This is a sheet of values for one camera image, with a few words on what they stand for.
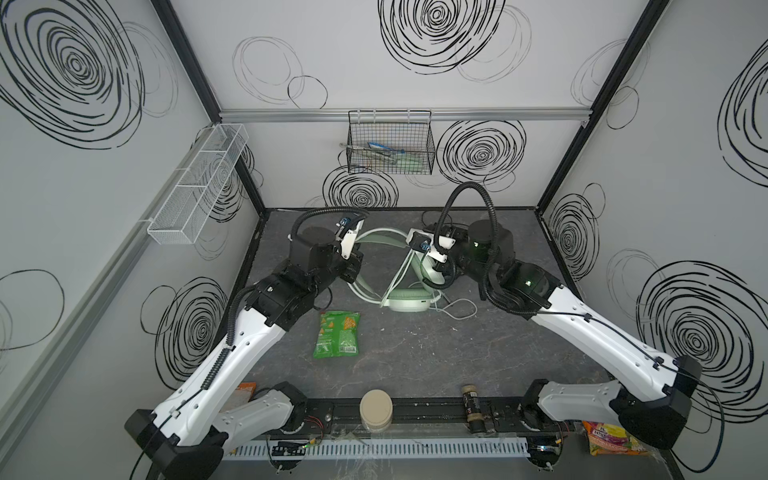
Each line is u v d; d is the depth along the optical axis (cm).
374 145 91
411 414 75
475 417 72
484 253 46
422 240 54
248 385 78
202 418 37
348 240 58
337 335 84
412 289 63
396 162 87
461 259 56
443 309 88
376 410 69
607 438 68
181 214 73
